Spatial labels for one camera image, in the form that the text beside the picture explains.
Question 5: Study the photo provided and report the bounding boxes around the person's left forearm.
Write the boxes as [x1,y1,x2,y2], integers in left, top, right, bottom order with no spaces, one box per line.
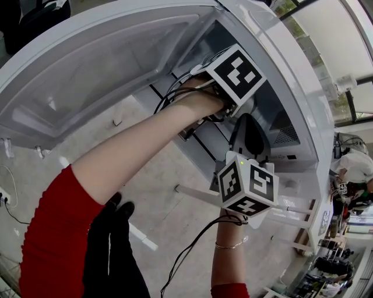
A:
[71,79,227,207]

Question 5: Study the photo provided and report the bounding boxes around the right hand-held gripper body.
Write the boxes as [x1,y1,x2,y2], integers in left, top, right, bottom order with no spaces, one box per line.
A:
[210,112,280,230]

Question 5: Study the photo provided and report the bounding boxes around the black shoe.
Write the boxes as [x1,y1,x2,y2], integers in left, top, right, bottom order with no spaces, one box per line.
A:
[106,191,122,208]
[118,201,136,218]

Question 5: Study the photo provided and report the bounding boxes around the person's black trousers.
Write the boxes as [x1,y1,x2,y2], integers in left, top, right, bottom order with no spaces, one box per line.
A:
[83,200,151,298]

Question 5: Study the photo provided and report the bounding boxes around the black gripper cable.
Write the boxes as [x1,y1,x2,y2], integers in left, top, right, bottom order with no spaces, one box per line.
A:
[160,217,248,298]
[153,51,231,115]

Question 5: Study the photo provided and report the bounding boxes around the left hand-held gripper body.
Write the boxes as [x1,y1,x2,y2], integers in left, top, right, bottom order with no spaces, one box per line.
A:
[178,43,268,142]

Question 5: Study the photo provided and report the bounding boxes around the person's red top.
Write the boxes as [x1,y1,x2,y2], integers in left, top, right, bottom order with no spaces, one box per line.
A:
[19,164,251,298]

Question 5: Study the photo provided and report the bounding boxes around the thin wrist bracelet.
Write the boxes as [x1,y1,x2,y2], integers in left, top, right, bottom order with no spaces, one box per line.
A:
[214,240,244,250]

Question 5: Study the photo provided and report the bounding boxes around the black-framed window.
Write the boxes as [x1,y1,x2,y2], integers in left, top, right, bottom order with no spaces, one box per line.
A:
[273,0,373,126]

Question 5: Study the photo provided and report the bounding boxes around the white microwave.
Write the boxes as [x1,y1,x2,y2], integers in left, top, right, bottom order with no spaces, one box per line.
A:
[0,0,336,204]

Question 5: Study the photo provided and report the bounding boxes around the black floor cable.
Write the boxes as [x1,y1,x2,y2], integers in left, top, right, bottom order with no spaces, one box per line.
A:
[3,200,30,225]

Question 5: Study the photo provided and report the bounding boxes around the person's right forearm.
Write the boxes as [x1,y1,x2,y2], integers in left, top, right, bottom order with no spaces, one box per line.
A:
[210,209,249,288]

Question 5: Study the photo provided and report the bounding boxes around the white cable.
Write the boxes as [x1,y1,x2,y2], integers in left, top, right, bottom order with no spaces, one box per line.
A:
[0,165,19,208]

